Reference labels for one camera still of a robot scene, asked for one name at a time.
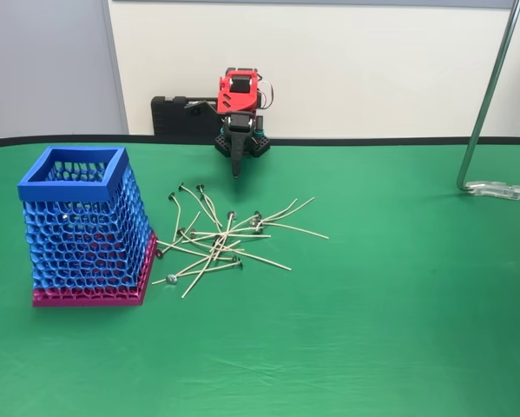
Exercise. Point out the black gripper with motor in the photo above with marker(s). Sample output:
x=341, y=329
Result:
x=239, y=122

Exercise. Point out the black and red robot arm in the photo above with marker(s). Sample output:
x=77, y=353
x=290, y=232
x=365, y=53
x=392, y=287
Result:
x=235, y=101

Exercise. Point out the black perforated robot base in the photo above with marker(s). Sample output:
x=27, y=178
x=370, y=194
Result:
x=221, y=145

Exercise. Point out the blue lattice box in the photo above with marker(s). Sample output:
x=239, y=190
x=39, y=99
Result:
x=68, y=187

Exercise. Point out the black plastic tool case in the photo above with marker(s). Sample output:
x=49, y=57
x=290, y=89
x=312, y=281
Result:
x=168, y=117

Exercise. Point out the green table cloth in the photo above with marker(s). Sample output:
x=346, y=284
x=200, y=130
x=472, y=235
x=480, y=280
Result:
x=329, y=326

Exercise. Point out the silver metal stand pole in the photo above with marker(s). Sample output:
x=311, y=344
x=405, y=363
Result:
x=485, y=100

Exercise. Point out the clear plastic stand clamp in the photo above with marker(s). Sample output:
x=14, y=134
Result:
x=494, y=189

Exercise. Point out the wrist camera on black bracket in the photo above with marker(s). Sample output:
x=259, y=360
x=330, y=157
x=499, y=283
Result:
x=196, y=104

